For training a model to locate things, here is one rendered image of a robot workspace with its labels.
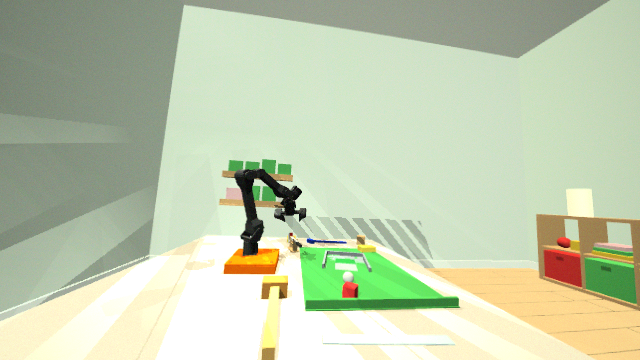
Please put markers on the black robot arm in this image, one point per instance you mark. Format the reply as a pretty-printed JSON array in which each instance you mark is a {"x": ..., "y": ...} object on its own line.
[{"x": 254, "y": 227}]

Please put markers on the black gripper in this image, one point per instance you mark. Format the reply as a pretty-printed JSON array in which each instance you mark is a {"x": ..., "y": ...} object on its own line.
[{"x": 279, "y": 214}]

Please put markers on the green flat mat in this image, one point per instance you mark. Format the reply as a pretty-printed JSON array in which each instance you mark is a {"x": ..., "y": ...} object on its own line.
[{"x": 385, "y": 279}]

